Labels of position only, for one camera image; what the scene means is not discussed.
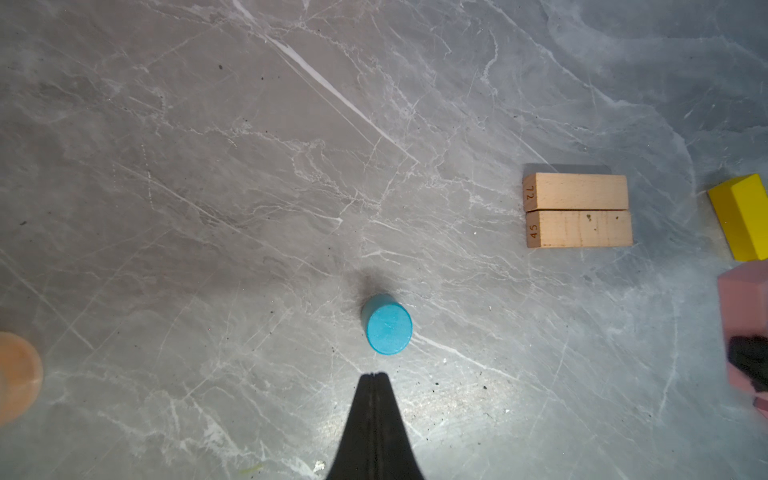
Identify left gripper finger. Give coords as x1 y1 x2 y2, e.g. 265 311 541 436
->
327 372 423 479

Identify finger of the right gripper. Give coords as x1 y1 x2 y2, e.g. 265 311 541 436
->
727 336 767 392

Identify light pink wood block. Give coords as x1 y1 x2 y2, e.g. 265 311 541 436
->
716 259 768 418

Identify small teal cylinder block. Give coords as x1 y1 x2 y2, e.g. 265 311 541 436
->
361 294 413 356

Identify yellow wood block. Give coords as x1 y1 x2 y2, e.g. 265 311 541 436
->
708 174 768 262

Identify natural wood cylinder block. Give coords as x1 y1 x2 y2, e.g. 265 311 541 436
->
1 332 43 425

